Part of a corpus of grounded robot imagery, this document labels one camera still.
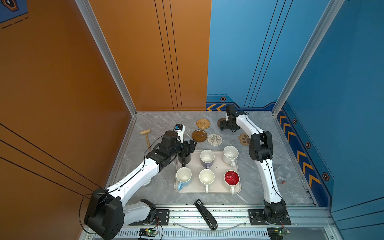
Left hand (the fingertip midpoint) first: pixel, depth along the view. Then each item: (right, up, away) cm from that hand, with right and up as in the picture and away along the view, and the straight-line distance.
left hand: (191, 139), depth 81 cm
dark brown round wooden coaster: (+22, +12, +35) cm, 43 cm away
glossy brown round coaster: (+5, +1, +24) cm, 25 cm away
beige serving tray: (+17, -19, +10) cm, 27 cm away
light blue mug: (-4, -21, +5) cm, 22 cm away
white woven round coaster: (+16, -2, +22) cm, 27 cm away
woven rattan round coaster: (+8, +9, +31) cm, 33 cm away
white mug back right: (+25, -10, +12) cm, 29 cm away
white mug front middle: (+9, -22, +4) cm, 24 cm away
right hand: (+25, +7, +29) cm, 39 cm away
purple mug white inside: (+10, -12, +12) cm, 20 cm away
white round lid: (-23, -23, -2) cm, 32 cm away
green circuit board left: (-20, -44, -10) cm, 49 cm away
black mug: (-4, -13, +6) cm, 15 cm away
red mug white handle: (+23, -23, +3) cm, 33 cm away
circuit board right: (+41, -44, -11) cm, 61 cm away
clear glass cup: (+54, -21, +7) cm, 58 cm away
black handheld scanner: (+10, -36, -13) cm, 40 cm away
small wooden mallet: (-33, +3, +25) cm, 42 cm away
